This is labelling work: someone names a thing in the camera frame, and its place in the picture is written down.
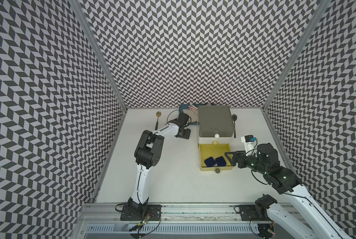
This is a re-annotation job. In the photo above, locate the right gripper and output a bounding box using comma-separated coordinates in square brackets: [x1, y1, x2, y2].
[224, 149, 268, 175]

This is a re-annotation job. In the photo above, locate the navy brooch box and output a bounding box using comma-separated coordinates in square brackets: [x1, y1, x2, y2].
[204, 157, 216, 167]
[215, 156, 227, 167]

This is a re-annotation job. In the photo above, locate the three-drawer storage cabinet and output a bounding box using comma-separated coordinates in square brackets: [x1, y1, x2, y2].
[197, 105, 234, 173]

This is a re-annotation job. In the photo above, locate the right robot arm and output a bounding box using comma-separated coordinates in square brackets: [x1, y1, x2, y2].
[225, 142, 350, 239]

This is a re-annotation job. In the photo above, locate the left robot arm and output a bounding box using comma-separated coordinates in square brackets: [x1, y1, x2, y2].
[128, 112, 192, 215]

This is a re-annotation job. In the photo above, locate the beige folded napkin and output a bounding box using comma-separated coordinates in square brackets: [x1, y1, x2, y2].
[190, 108, 198, 121]

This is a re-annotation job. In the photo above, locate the blue tray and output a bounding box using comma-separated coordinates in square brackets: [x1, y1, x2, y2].
[179, 104, 199, 112]

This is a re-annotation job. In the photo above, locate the black spoon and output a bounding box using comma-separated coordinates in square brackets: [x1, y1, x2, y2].
[232, 114, 237, 138]

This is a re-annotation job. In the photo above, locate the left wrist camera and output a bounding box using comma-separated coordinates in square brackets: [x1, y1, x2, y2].
[178, 112, 191, 124]

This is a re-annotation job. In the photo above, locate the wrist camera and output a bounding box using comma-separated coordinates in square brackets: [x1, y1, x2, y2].
[178, 112, 191, 124]
[241, 135, 258, 156]

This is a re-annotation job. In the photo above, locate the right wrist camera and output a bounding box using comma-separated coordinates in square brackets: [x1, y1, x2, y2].
[241, 135, 258, 156]

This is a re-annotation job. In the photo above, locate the pink handled spoon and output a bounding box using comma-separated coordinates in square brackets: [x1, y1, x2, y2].
[189, 105, 198, 110]

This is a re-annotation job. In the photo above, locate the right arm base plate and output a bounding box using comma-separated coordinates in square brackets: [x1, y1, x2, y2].
[236, 204, 270, 221]

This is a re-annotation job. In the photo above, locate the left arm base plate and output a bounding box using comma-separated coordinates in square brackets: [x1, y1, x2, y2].
[120, 204, 162, 222]

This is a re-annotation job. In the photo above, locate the aluminium front rail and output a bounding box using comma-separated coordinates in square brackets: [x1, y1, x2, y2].
[79, 202, 325, 223]

